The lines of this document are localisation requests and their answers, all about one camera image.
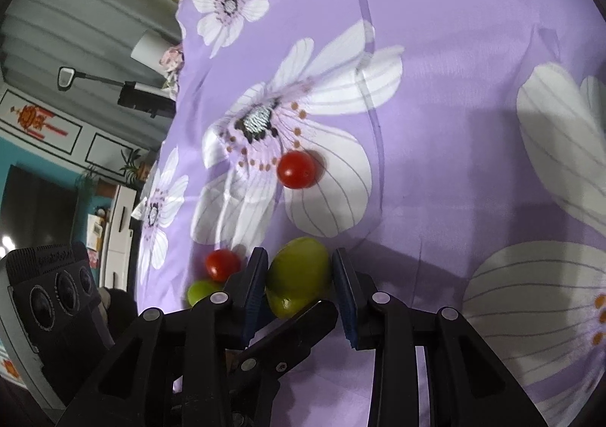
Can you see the dark screen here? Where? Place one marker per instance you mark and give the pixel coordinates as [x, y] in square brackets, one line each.
[33, 209]

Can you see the black framed wall panel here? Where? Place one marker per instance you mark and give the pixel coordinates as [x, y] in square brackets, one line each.
[111, 150]

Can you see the large green fruit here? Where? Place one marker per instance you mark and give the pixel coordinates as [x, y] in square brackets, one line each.
[298, 278]

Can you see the small green fruit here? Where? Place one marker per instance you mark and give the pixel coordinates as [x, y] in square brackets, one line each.
[200, 292]

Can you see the white lamp shade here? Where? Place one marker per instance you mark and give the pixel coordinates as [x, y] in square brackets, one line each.
[147, 47]

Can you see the purple floral blanket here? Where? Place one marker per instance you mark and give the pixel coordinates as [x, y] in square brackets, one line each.
[449, 77]

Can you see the potted green plant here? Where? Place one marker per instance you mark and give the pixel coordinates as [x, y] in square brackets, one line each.
[132, 164]

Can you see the red cherry tomato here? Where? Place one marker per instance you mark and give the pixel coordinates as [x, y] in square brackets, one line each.
[296, 169]
[222, 264]

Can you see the pink floral object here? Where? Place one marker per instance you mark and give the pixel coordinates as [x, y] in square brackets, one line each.
[171, 61]

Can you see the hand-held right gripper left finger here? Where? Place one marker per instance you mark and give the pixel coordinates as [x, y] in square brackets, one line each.
[255, 287]

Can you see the white cabinet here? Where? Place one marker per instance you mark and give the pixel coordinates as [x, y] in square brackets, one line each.
[118, 237]

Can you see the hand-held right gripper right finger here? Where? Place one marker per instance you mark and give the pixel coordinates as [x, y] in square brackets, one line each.
[343, 301]

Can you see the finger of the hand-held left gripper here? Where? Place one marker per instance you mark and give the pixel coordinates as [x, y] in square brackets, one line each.
[293, 342]

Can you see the red ornament wall poster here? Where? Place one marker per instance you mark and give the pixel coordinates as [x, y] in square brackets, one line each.
[33, 119]

